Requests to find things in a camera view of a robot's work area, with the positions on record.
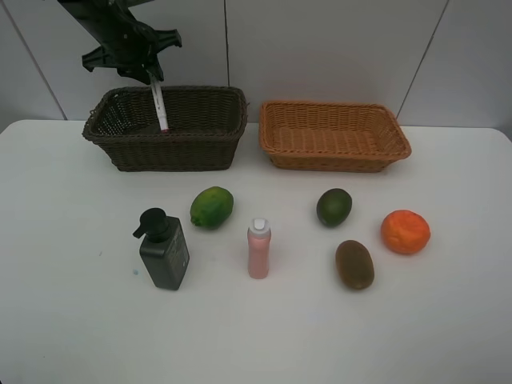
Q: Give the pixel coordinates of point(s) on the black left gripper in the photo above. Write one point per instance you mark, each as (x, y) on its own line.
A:
(131, 48)

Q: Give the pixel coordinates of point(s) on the white marker pink cap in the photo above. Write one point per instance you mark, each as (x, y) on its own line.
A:
(159, 104)

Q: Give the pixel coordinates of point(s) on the black pump bottle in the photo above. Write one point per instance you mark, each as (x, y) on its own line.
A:
(163, 250)

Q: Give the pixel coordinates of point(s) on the pink bottle white cap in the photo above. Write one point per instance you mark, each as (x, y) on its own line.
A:
(259, 236)

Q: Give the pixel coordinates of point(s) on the dark green avocado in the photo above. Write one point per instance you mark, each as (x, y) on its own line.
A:
(334, 207)

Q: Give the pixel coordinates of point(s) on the brown kiwi fruit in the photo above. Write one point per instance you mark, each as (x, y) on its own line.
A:
(354, 265)

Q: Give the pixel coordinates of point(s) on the orange tangerine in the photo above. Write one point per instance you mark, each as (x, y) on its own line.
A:
(405, 232)

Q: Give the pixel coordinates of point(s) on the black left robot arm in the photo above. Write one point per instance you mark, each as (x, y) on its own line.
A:
(110, 12)

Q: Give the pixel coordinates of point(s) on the dark brown wicker basket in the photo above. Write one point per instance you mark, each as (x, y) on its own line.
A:
(205, 124)

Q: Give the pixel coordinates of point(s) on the bright green lime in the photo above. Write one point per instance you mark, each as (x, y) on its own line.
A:
(211, 208)

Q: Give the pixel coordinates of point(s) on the orange wicker basket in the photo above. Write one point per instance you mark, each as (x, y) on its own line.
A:
(326, 136)

